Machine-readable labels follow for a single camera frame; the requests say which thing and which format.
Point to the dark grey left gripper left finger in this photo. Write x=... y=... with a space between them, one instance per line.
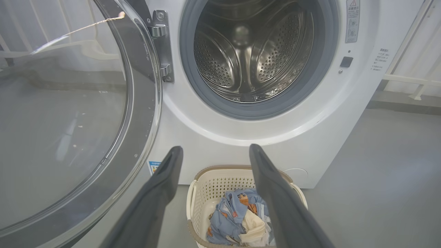
x=151 y=203

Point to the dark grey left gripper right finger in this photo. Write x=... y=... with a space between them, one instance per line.
x=286 y=206

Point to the cream white garment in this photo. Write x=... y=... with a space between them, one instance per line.
x=253 y=227

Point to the blue garment with orange print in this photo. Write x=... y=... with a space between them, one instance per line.
x=224 y=220

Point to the round glass washing machine door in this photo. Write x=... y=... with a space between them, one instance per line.
x=69 y=137

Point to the cream perforated laundry basket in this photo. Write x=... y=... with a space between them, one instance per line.
x=206 y=193

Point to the white front-load washing machine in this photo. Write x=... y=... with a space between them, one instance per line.
x=275 y=148

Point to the grey rubber door gasket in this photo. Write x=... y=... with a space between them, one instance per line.
x=262 y=112

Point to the silver metal door hinge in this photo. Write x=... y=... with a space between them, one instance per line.
x=165 y=48

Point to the black square door latch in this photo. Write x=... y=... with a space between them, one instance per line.
x=346 y=62

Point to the blue energy label sticker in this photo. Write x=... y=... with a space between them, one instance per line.
x=154 y=168

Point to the round white filter cover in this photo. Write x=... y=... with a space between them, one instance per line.
x=299 y=174

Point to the perforated steel washer drum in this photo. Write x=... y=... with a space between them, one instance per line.
x=220 y=62

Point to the printed instruction text label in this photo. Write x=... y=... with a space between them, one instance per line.
x=380 y=59

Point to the white metal railing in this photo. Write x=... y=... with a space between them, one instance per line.
x=410 y=79

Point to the grey warning sticker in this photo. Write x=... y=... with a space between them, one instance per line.
x=352 y=20

